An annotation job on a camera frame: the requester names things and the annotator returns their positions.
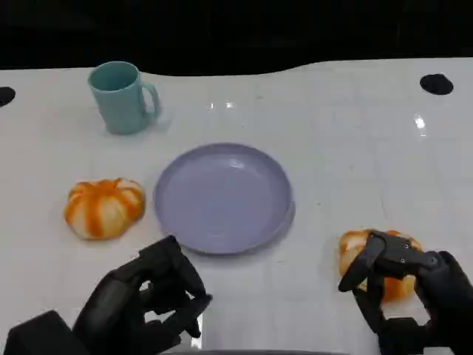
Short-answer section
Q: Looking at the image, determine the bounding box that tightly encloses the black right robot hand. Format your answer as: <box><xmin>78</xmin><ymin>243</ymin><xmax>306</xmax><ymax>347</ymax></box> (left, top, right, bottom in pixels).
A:
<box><xmin>337</xmin><ymin>229</ymin><xmax>473</xmax><ymax>355</ymax></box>

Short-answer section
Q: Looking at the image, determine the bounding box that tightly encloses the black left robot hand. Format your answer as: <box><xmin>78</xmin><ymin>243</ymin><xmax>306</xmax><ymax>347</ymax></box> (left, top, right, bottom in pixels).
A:
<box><xmin>72</xmin><ymin>234</ymin><xmax>214</xmax><ymax>355</ymax></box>

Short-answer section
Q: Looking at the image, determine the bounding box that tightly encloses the orange and white bread roll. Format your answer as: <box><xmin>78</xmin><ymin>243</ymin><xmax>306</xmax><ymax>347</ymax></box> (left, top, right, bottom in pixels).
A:
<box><xmin>64</xmin><ymin>177</ymin><xmax>146</xmax><ymax>240</ymax></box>
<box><xmin>338</xmin><ymin>228</ymin><xmax>423</xmax><ymax>305</ymax></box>

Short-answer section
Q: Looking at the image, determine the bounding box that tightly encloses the lilac plate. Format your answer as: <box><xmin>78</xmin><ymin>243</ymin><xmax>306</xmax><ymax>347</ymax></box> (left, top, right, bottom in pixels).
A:
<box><xmin>152</xmin><ymin>142</ymin><xmax>296</xmax><ymax>257</ymax></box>

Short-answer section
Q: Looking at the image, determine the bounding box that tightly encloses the pale green mug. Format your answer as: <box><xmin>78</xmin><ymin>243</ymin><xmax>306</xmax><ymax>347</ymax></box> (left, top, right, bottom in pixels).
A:
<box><xmin>87</xmin><ymin>61</ymin><xmax>162</xmax><ymax>136</ymax></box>

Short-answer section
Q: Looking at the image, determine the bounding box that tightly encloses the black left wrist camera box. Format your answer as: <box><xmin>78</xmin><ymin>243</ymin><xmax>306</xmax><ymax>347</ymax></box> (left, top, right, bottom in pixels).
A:
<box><xmin>2</xmin><ymin>309</ymin><xmax>89</xmax><ymax>355</ymax></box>

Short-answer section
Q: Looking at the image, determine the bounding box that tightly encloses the black table cable hole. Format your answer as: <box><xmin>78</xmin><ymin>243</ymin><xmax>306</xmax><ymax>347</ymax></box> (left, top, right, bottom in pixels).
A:
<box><xmin>419</xmin><ymin>73</ymin><xmax>455</xmax><ymax>96</ymax></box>
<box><xmin>0</xmin><ymin>87</ymin><xmax>16</xmax><ymax>108</ymax></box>

